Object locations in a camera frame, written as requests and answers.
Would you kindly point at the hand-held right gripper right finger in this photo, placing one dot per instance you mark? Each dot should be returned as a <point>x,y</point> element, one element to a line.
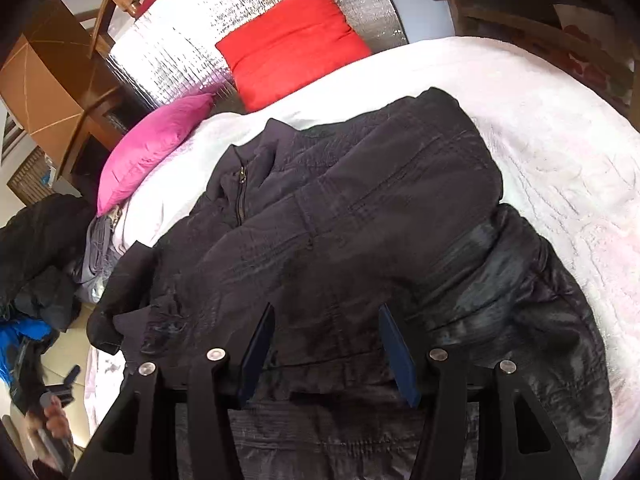
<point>397,350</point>

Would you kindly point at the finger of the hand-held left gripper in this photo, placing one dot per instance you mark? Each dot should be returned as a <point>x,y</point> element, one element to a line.
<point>72,375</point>

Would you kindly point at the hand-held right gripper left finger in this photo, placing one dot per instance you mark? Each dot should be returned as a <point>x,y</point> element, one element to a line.
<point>257,350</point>

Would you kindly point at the black quilted jacket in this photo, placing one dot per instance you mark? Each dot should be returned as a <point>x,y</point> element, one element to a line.
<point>325,220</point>

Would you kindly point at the pile of dark clothes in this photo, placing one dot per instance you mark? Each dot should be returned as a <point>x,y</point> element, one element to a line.
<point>35,240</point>

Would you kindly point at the person's left hand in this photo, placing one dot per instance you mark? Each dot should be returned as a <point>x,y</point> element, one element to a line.
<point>56,422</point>

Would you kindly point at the blue cloth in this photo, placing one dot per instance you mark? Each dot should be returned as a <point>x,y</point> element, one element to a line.
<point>20,345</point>

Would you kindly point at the grey cloth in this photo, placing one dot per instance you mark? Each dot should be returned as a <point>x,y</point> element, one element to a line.
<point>97,255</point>

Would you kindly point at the brown woven basket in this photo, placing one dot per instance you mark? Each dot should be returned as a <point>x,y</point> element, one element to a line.
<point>30,175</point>

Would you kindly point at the magenta pink cloth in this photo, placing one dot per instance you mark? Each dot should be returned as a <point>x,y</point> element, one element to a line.
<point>145,145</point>

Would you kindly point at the white blanket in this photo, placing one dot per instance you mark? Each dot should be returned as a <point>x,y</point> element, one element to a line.
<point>550,135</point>

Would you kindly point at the wooden desk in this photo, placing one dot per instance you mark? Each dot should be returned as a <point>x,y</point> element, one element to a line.
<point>45,75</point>

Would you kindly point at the red pillow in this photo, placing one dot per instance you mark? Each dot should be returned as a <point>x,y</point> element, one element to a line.
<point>295,45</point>

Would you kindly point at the wooden shelf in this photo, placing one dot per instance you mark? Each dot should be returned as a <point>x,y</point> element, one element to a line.
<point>500,5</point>

